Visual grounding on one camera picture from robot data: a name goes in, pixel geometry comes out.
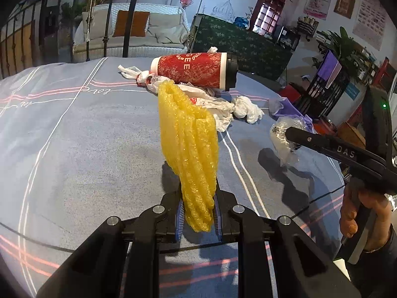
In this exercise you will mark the red paper cup black lid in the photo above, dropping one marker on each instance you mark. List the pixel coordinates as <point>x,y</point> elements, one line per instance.
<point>192,68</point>

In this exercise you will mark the white tissue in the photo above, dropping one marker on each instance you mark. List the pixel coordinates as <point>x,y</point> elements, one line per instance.
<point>248,110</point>

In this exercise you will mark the green potted plant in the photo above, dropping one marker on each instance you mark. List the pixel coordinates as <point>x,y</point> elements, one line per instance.
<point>344,46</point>

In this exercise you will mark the yellow foam net sleeve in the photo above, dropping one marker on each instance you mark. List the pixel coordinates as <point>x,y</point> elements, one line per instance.
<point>186,146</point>

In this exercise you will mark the person's right forearm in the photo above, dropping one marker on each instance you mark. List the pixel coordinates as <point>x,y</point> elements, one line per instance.
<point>378,273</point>

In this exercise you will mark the person's right hand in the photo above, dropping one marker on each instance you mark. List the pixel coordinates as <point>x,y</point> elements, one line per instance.
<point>377,217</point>

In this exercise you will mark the purple cloth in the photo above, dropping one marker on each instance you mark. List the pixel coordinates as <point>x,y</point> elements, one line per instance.
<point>329,68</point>

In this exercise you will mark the orange plastic bin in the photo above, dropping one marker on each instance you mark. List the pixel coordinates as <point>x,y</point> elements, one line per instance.
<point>325,128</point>

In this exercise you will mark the black metal rack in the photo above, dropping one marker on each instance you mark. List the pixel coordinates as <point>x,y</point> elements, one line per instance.
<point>322,96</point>

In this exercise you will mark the knotted white plastic bag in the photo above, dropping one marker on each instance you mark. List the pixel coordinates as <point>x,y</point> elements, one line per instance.
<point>141,76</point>

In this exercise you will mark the black appliance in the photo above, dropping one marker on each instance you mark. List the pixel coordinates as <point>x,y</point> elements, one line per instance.
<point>285,37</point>

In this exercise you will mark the blue plastic bag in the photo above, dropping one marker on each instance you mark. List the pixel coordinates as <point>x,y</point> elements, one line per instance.
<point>242,22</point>

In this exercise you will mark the orange sofa cushion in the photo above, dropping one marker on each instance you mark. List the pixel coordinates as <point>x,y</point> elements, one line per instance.
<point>130,23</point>

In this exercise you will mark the white text wall poster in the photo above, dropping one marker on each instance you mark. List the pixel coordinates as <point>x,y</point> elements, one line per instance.
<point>370,18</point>

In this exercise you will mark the purple plastic bag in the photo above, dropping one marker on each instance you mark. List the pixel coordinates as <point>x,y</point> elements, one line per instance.
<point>294,111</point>

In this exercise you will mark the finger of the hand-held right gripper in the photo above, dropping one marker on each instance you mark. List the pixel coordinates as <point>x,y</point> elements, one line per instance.
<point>325,146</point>

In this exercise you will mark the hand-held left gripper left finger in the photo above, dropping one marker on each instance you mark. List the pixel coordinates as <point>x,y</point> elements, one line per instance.
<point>179,223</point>

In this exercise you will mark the black metal bed frame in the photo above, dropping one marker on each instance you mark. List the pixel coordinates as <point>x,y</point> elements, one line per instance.
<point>133,15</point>

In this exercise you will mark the wooden drawer cabinet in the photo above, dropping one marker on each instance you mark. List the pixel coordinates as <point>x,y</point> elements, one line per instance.
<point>15,49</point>

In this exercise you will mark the white sofa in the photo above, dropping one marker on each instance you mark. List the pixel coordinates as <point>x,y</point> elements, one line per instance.
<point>102,15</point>

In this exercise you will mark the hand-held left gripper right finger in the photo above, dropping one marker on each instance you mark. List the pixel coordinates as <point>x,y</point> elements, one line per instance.
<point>218,220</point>

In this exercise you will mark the white plastic bag red print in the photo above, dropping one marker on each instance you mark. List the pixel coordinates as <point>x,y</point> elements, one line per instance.
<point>217,108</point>

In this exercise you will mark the white sofa pillow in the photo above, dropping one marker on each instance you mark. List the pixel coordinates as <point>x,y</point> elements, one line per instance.
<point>172,34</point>

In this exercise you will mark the green patterned counter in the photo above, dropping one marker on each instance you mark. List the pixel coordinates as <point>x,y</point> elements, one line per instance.
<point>242,46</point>

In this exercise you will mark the blue striped bed sheet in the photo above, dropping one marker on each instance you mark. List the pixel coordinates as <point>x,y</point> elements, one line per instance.
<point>93,161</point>

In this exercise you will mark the clear plastic bag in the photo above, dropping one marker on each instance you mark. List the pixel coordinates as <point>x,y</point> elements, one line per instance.
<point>280,139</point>

